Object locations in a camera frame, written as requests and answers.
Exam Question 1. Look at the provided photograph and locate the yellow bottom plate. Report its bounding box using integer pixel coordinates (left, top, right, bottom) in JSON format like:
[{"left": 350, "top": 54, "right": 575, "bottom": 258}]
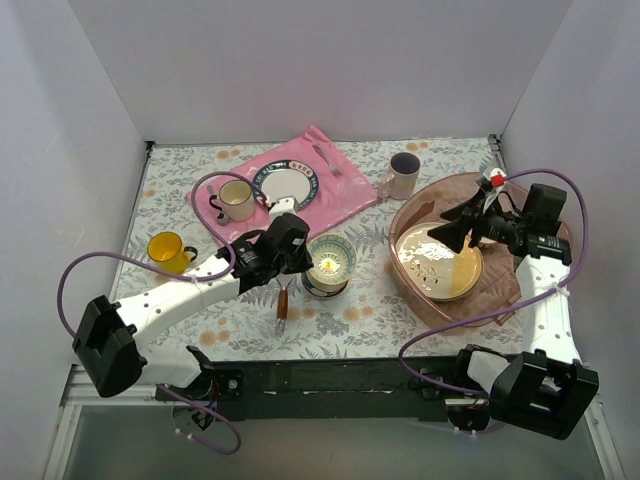
[{"left": 396, "top": 222, "right": 484, "bottom": 301}]

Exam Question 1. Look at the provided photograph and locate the dark patterned bowl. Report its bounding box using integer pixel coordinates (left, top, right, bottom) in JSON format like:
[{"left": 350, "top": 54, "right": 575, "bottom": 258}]
[{"left": 304, "top": 232, "right": 358, "bottom": 292}]

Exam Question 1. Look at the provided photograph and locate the pink mug purple inside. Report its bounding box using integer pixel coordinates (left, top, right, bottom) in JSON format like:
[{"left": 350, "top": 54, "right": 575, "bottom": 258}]
[{"left": 377, "top": 152, "right": 421, "bottom": 200}]

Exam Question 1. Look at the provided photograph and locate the yellow rimmed cream bowl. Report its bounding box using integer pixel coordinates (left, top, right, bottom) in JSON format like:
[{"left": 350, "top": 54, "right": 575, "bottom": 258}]
[{"left": 478, "top": 237, "right": 497, "bottom": 248}]

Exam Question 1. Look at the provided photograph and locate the dark blue white bowl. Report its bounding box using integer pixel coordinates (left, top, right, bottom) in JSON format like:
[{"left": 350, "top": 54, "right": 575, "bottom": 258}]
[{"left": 301, "top": 273, "right": 348, "bottom": 299}]

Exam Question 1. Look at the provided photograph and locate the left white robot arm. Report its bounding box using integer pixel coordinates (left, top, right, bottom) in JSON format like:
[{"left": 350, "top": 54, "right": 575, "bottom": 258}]
[{"left": 72, "top": 213, "right": 312, "bottom": 400}]

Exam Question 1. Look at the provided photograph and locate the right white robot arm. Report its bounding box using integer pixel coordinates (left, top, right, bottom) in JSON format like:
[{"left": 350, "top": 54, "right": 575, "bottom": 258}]
[{"left": 431, "top": 184, "right": 599, "bottom": 440}]

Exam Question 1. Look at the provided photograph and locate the pink transparent plastic bin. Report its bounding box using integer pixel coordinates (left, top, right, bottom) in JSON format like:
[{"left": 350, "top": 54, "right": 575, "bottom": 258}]
[{"left": 388, "top": 172, "right": 521, "bottom": 328}]

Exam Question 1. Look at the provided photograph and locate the green rimmed white plate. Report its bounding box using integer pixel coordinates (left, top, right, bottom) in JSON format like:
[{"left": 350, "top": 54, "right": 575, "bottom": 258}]
[{"left": 252, "top": 159, "right": 319, "bottom": 209}]

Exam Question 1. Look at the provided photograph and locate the yellow orange cup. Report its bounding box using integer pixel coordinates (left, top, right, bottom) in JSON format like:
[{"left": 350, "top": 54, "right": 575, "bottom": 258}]
[{"left": 147, "top": 231, "right": 198, "bottom": 274}]

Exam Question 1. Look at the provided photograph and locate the pink satin cloth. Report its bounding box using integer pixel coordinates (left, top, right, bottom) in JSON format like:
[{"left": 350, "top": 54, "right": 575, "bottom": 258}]
[{"left": 185, "top": 124, "right": 378, "bottom": 246}]

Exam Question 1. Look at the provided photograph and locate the silver fork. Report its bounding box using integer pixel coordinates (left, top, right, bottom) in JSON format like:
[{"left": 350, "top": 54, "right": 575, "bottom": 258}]
[{"left": 313, "top": 144, "right": 342, "bottom": 177}]

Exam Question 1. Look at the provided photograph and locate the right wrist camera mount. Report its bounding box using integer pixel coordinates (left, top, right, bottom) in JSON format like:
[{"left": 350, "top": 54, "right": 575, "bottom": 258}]
[{"left": 476, "top": 167, "right": 507, "bottom": 213}]

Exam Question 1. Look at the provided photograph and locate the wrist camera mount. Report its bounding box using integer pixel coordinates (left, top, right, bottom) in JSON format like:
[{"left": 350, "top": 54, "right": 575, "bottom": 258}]
[
  {"left": 267, "top": 197, "right": 298, "bottom": 220},
  {"left": 476, "top": 167, "right": 507, "bottom": 213}
]

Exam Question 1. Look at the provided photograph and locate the metal spatula wooden handle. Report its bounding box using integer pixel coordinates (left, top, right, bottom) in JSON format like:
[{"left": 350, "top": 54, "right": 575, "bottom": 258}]
[{"left": 276, "top": 274, "right": 295, "bottom": 335}]

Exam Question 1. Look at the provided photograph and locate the cream mug black handle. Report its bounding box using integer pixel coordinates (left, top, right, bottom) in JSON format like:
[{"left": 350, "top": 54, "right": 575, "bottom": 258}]
[{"left": 214, "top": 180, "right": 255, "bottom": 222}]

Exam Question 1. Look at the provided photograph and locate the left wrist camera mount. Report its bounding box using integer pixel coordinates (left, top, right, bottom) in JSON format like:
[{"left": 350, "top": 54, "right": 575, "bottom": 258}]
[{"left": 267, "top": 197, "right": 298, "bottom": 220}]

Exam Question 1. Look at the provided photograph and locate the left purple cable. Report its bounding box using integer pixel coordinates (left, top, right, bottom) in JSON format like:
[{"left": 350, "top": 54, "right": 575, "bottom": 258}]
[{"left": 56, "top": 171, "right": 274, "bottom": 455}]

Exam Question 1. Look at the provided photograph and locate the purple cable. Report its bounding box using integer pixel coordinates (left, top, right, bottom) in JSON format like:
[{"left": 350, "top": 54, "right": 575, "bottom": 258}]
[
  {"left": 398, "top": 168, "right": 587, "bottom": 434},
  {"left": 56, "top": 171, "right": 274, "bottom": 455}
]

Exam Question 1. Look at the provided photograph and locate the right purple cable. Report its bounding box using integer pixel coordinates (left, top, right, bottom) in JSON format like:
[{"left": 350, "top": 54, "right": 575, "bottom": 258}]
[{"left": 398, "top": 168, "right": 587, "bottom": 434}]

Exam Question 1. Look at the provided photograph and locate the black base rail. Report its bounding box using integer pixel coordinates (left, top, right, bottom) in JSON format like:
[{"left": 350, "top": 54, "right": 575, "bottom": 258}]
[{"left": 155, "top": 356, "right": 488, "bottom": 421}]

